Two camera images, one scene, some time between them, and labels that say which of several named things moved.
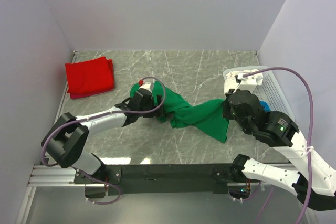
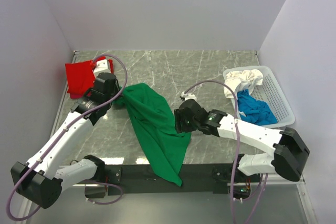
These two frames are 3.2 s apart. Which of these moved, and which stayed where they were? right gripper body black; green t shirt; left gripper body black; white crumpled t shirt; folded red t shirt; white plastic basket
Moved: left gripper body black; green t shirt; right gripper body black
Stayed: white crumpled t shirt; white plastic basket; folded red t shirt
